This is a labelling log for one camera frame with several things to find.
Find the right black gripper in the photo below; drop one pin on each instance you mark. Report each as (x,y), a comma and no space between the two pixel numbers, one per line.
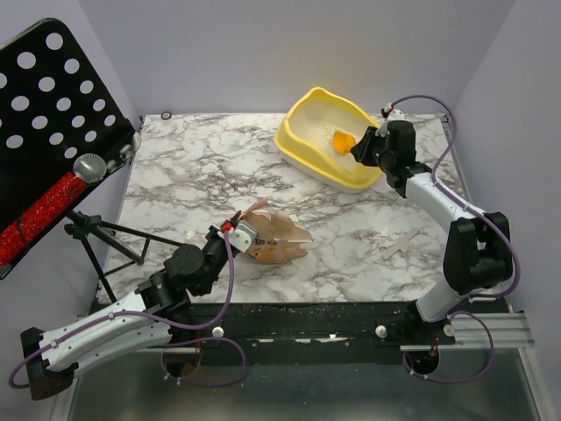
(365,145)

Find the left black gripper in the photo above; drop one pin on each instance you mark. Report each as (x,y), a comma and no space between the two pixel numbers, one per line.
(213,230)

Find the yellow plastic litter scoop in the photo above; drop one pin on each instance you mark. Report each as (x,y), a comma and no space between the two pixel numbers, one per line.
(342,142)

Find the pink cat litter bag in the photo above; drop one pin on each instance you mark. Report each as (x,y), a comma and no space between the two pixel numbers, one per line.
(279,239)

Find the yellow plastic litter box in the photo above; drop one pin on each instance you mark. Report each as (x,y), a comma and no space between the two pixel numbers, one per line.
(304,139)

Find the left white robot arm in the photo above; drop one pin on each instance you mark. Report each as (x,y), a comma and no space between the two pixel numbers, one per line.
(154,314)

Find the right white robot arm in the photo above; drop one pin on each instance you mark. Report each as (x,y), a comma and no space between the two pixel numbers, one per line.
(476,256)

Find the beige tofu litter pellets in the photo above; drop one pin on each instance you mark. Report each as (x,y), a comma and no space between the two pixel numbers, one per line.
(320,135)

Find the red glitter microphone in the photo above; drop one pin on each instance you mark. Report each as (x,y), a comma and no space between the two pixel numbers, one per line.
(88,170)

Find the black perforated music stand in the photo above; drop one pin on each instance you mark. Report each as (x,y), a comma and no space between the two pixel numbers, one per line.
(54,108)

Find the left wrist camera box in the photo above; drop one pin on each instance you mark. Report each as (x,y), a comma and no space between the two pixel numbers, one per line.
(241,236)

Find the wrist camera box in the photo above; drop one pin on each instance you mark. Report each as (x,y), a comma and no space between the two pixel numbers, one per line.
(241,236)
(389,112)

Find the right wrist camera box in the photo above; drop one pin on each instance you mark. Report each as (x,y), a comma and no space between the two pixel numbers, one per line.
(389,112)

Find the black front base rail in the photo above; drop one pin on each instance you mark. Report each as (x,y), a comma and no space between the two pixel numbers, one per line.
(289,334)

